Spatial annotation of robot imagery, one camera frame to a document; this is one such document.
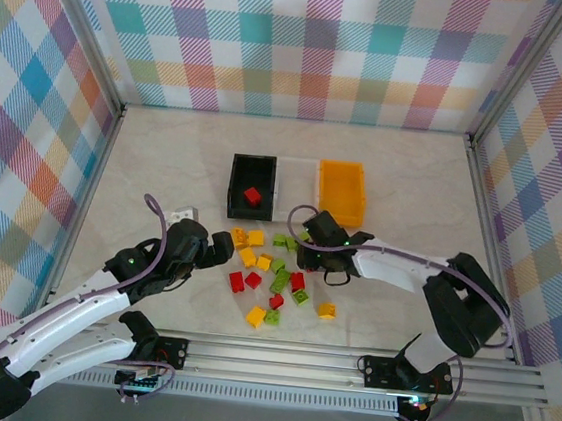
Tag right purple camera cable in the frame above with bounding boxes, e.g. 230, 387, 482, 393
267, 203, 526, 421

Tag long green lego brick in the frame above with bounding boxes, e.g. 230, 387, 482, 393
270, 268, 294, 296

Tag white translucent plastic bin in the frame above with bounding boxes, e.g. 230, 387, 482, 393
268, 155, 325, 224

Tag aluminium table side rail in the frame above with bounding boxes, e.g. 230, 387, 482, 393
37, 99, 128, 327
440, 133, 546, 367

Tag slotted grey cable duct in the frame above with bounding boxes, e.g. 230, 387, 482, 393
54, 365, 403, 419

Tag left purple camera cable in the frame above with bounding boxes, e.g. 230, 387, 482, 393
0, 178, 196, 421

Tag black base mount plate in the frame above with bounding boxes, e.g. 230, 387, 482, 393
151, 335, 191, 373
360, 354, 457, 396

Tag aluminium frame post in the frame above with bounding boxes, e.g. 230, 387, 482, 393
466, 0, 562, 156
29, 0, 138, 118

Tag black plastic bin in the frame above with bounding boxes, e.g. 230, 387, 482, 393
223, 152, 281, 223

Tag controller board with green connector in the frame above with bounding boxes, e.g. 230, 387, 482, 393
114, 363, 165, 391

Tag purple camera cable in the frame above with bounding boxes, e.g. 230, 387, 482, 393
267, 203, 526, 421
0, 178, 196, 421

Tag controller board with lit LED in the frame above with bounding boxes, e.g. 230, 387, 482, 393
397, 393, 434, 419

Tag wide aluminium base rail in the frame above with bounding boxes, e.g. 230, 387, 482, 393
43, 315, 555, 416

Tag orange plastic bin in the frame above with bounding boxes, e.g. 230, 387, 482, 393
313, 157, 371, 229

